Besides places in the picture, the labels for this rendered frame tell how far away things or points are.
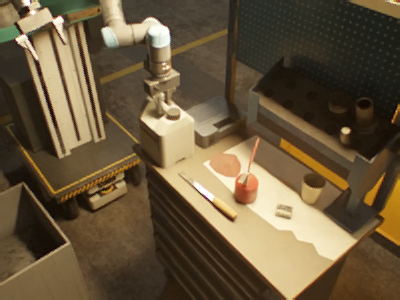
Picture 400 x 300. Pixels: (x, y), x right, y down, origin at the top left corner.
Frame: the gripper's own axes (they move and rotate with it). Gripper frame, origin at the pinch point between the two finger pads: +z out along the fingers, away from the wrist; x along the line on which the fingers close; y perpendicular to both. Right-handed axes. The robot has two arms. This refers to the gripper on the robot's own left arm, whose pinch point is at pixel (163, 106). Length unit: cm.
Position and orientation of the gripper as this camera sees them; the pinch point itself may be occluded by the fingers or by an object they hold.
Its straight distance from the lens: 153.2
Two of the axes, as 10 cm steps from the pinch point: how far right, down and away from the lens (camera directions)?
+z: 0.0, 7.6, 6.6
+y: 6.2, 5.1, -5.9
